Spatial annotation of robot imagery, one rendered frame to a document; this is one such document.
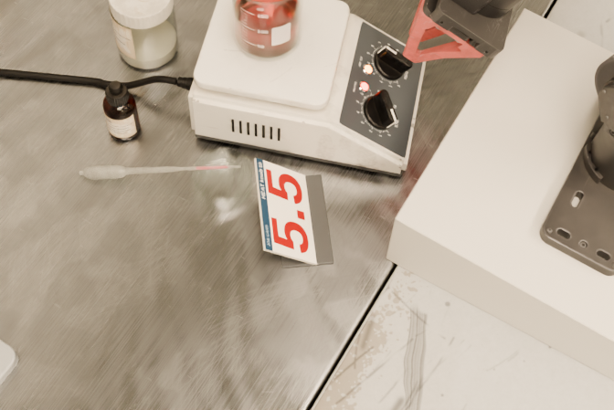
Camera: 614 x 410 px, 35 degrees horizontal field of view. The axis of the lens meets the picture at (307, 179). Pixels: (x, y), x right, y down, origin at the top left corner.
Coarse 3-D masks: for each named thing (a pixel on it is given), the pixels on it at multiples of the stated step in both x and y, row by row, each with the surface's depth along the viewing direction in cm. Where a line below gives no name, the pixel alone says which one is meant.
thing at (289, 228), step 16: (272, 176) 87; (288, 176) 88; (272, 192) 86; (288, 192) 87; (272, 208) 85; (288, 208) 86; (304, 208) 88; (272, 224) 84; (288, 224) 85; (304, 224) 87; (272, 240) 83; (288, 240) 84; (304, 240) 86; (304, 256) 85
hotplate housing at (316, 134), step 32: (352, 32) 91; (384, 32) 93; (192, 96) 87; (224, 96) 86; (192, 128) 91; (224, 128) 89; (256, 128) 88; (288, 128) 87; (320, 128) 86; (320, 160) 91; (352, 160) 89; (384, 160) 88
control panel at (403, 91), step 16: (368, 32) 91; (368, 48) 91; (400, 48) 93; (352, 64) 89; (368, 64) 90; (416, 64) 93; (352, 80) 88; (368, 80) 89; (384, 80) 90; (400, 80) 91; (416, 80) 93; (352, 96) 88; (368, 96) 89; (400, 96) 91; (416, 96) 92; (352, 112) 87; (400, 112) 90; (352, 128) 86; (368, 128) 87; (400, 128) 89; (384, 144) 88; (400, 144) 89
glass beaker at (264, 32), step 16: (240, 0) 80; (288, 0) 80; (240, 16) 82; (256, 16) 81; (272, 16) 81; (288, 16) 82; (240, 32) 84; (256, 32) 83; (272, 32) 82; (288, 32) 83; (240, 48) 86; (256, 48) 84; (272, 48) 84; (288, 48) 85
